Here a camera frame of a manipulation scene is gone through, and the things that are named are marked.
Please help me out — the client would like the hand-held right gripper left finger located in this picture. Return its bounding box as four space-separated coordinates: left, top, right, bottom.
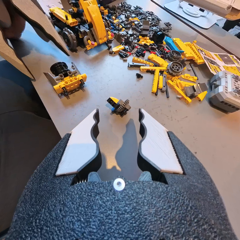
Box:
56 108 102 177

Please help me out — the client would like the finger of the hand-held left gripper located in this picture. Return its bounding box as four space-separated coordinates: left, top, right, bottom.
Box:
11 0 70 56
0 28 36 81

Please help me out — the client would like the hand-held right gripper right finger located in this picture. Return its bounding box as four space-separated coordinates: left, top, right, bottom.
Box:
137 108 183 174

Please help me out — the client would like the grey gear toy assembly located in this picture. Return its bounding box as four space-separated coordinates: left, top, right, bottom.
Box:
106 97 132 117

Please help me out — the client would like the yellow toy wheel assembly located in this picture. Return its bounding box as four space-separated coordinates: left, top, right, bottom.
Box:
43 61 87 99

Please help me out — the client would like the person in grey shirt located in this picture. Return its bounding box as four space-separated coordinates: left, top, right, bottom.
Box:
0 110 63 235

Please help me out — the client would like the yellow toy vehicle model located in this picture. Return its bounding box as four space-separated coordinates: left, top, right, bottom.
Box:
49 0 115 51

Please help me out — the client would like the grey toy sprocket wheel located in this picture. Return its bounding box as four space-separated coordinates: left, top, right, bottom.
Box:
167 50 183 63
166 61 186 77

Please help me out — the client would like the grey toy battery box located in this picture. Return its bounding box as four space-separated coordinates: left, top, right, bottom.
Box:
206 70 240 114

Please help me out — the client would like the pile of loose toy parts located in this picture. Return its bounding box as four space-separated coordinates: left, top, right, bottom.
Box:
97 2 207 104

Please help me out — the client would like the yellow perforated toy panel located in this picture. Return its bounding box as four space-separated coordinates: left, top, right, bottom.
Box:
173 37 205 65

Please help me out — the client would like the yellow sticker sheet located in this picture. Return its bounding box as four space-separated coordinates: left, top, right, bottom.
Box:
193 43 240 76

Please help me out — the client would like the blue toy separator tool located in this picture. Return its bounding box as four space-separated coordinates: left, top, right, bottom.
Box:
164 36 185 53

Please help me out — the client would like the black toy wheel hub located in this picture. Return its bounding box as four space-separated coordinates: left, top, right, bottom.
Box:
152 30 166 44

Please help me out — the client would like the silver stand base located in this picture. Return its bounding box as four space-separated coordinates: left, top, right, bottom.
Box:
164 0 222 29

